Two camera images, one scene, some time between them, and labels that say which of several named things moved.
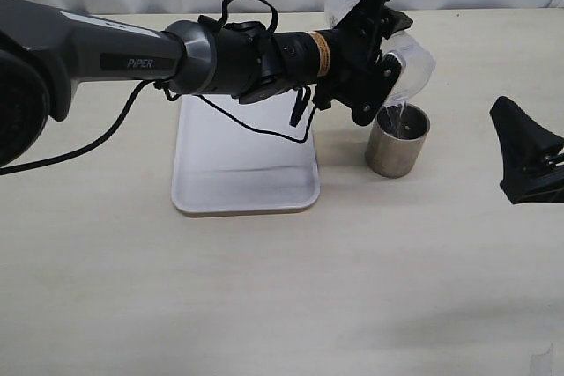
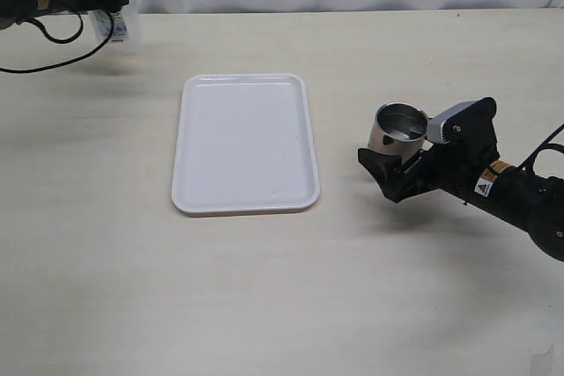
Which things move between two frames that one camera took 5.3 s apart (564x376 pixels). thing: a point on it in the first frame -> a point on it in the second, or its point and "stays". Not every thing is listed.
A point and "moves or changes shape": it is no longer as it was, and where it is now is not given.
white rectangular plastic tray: (221, 166) stays
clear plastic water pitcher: (419, 64) moves or changes shape
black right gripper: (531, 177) -> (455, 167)
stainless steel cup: (397, 140) stays
